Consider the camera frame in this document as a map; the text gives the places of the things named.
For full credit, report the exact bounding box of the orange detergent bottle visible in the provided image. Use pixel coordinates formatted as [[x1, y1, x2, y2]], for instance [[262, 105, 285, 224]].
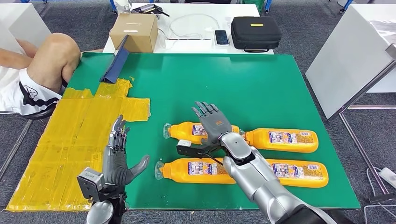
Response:
[[266, 159, 329, 189], [163, 121, 240, 145], [240, 128, 319, 154], [154, 157, 237, 185]]

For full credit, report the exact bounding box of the clear plastic bottle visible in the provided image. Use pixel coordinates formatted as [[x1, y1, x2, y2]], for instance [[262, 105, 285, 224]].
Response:
[[113, 0, 133, 14]]

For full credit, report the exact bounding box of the black smartphone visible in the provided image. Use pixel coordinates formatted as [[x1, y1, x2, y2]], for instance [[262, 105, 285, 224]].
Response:
[[214, 29, 230, 46]]

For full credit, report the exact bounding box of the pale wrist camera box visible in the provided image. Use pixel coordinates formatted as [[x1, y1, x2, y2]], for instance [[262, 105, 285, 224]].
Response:
[[77, 167, 105, 202], [176, 140, 223, 160]]

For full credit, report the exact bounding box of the yellow taped sheet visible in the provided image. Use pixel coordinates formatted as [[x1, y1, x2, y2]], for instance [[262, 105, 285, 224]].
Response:
[[6, 77, 152, 212]]

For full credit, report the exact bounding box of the white side table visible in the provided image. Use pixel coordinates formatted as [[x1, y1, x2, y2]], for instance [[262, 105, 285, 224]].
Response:
[[305, 3, 396, 203]]

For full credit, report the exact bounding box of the white floor cable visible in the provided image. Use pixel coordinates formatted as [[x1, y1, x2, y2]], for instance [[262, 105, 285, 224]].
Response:
[[362, 167, 396, 224]]

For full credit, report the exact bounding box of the black handheld device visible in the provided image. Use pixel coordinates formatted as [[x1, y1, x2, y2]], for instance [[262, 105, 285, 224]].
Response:
[[130, 3, 170, 17]]

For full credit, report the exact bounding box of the white power strip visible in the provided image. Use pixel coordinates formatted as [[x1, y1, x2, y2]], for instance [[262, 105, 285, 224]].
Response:
[[378, 167, 396, 189]]

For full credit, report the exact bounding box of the black zip carrying case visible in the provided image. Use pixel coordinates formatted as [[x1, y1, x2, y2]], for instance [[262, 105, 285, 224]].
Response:
[[231, 16, 283, 53]]

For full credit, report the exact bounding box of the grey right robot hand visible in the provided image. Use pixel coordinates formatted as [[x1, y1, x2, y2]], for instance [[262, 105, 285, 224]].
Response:
[[191, 101, 233, 146]]

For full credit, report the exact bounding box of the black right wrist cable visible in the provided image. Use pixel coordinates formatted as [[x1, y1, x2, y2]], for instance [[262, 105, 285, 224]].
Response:
[[197, 151, 225, 166]]

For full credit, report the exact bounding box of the person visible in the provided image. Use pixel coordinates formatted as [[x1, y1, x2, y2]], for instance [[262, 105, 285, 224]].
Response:
[[0, 32, 82, 117]]

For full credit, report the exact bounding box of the dark blue folded case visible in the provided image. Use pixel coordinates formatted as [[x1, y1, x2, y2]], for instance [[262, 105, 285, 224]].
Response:
[[99, 35, 130, 84]]

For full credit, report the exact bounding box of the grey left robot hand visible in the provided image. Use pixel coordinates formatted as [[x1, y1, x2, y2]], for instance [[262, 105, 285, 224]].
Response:
[[102, 115, 151, 186]]

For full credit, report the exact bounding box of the white desk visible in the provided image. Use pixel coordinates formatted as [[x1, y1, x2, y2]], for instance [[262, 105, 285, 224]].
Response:
[[102, 3, 275, 56]]

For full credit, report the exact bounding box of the brown cardboard box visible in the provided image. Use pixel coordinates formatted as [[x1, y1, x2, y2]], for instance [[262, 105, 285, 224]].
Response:
[[110, 13, 158, 54]]

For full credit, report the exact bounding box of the white looped cable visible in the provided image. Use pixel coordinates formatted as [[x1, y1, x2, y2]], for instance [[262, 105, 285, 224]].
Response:
[[157, 14, 221, 41]]

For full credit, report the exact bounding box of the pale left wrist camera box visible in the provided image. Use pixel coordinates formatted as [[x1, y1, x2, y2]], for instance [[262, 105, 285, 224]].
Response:
[[77, 167, 105, 202]]

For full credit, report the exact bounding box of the green table mat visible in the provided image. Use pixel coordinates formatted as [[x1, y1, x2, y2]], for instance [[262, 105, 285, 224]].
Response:
[[66, 52, 361, 211]]

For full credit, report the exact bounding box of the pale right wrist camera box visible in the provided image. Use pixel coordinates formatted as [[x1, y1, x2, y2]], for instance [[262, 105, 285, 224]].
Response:
[[176, 140, 223, 160]]

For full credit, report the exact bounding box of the green plastic crate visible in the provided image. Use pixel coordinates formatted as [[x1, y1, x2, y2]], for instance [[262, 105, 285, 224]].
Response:
[[241, 0, 266, 13]]

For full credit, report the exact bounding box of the white cabinet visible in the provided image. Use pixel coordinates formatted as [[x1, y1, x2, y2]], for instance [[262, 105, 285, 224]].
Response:
[[0, 3, 52, 55]]

